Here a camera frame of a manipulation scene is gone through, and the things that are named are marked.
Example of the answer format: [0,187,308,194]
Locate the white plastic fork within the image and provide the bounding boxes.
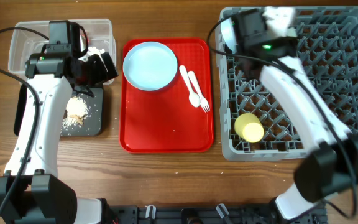
[188,71,210,113]

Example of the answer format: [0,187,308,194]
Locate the rice and food scraps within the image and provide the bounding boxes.
[62,96,90,128]

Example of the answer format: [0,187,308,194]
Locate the red serving tray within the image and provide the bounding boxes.
[119,38,214,154]

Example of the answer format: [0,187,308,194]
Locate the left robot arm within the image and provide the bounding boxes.
[0,52,118,223]

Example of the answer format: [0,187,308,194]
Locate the black plastic tray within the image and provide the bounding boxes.
[14,75,103,141]

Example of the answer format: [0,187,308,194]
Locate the clear plastic bin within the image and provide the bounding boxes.
[8,19,116,80]

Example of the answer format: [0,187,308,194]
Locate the white plastic spoon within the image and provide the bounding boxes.
[179,65,200,108]

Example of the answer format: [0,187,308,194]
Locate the small white tissue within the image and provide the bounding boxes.
[86,47,105,58]

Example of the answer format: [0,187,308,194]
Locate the light blue bowl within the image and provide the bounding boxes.
[220,18,237,53]

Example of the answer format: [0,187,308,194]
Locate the yellow plastic cup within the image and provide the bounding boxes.
[234,113,264,143]

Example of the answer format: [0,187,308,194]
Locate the large light blue plate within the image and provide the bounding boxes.
[123,42,178,91]

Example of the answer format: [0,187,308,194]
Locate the grey dishwasher rack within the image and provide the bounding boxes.
[215,6,358,161]

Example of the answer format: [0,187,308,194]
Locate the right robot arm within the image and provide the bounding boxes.
[221,7,358,223]

